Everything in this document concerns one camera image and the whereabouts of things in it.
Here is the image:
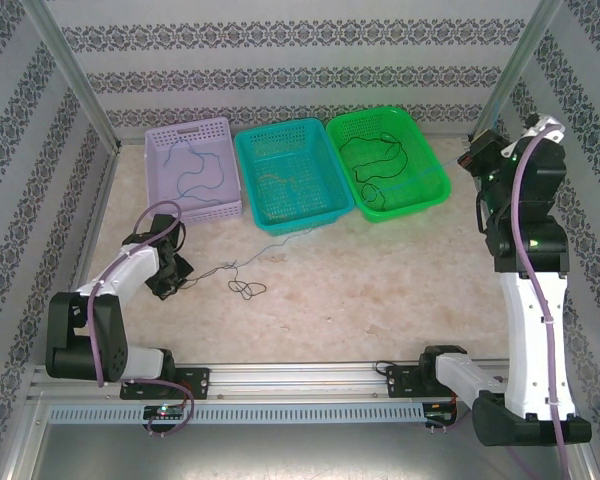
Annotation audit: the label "controller board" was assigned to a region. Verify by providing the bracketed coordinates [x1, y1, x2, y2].
[143, 403, 187, 421]
[424, 410, 460, 427]

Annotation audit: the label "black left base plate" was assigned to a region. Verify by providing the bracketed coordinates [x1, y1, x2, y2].
[119, 367, 212, 401]

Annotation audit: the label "aluminium frame post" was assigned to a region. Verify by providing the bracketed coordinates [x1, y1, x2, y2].
[467, 0, 565, 149]
[22, 0, 122, 151]

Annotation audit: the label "right controller board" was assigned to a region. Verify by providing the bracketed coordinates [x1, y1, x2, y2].
[424, 410, 460, 427]

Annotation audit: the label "grey metal panel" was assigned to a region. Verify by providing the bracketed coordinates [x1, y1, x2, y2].
[29, 424, 581, 480]

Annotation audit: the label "aluminium left side rail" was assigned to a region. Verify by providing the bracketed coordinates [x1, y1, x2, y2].
[49, 142, 122, 366]

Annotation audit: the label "left controller board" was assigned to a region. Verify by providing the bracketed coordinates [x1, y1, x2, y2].
[143, 403, 187, 421]

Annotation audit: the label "thin black cable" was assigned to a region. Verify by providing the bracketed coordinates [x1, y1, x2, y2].
[184, 262, 269, 301]

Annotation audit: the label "aluminium right frame post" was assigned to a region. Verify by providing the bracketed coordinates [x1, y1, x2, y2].
[467, 0, 565, 149]

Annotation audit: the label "lilac plastic basket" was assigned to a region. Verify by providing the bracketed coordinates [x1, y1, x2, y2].
[144, 117, 244, 225]

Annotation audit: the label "dark cables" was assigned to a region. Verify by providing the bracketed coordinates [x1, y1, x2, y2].
[340, 132, 407, 211]

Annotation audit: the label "white slotted cable duct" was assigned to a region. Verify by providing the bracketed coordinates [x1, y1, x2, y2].
[47, 402, 427, 426]

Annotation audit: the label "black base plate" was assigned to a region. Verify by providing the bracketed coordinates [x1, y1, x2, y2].
[385, 363, 461, 400]
[119, 367, 212, 401]

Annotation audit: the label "aluminium left frame post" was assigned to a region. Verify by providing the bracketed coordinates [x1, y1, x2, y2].
[22, 0, 122, 151]

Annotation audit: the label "thin tan cable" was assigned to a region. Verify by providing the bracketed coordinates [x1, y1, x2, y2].
[258, 172, 302, 195]

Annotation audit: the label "teal plastic basket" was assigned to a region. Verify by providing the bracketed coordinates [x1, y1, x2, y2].
[233, 117, 355, 238]

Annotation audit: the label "black right camera cable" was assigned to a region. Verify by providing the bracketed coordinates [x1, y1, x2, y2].
[474, 189, 489, 234]

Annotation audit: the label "green plastic basket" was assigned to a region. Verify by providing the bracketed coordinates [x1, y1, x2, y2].
[325, 106, 453, 225]

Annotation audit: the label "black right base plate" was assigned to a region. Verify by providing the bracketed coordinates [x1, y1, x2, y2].
[385, 363, 461, 400]

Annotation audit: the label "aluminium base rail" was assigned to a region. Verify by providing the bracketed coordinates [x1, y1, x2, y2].
[29, 360, 511, 401]

